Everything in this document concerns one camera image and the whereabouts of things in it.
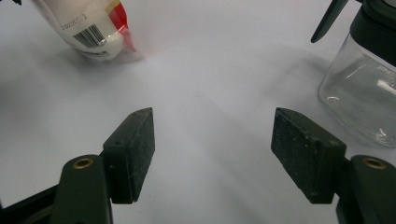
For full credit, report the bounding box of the white paper sheet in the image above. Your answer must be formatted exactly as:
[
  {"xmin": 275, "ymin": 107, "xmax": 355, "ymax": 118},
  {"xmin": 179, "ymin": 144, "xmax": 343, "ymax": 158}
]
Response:
[{"xmin": 0, "ymin": 0, "xmax": 396, "ymax": 224}]

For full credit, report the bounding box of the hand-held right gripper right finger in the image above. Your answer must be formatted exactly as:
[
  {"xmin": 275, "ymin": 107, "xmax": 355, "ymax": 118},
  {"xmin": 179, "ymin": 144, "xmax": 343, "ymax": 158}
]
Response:
[{"xmin": 270, "ymin": 106, "xmax": 347, "ymax": 205}]

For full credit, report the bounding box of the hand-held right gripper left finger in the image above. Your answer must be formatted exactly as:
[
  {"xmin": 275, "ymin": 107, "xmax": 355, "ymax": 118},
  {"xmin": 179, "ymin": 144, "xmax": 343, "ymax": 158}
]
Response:
[{"xmin": 102, "ymin": 106, "xmax": 156, "ymax": 205}]

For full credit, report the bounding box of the red and white refill pouch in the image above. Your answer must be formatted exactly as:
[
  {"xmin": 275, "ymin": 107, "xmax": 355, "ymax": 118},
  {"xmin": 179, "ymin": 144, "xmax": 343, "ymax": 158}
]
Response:
[{"xmin": 31, "ymin": 0, "xmax": 145, "ymax": 63}]

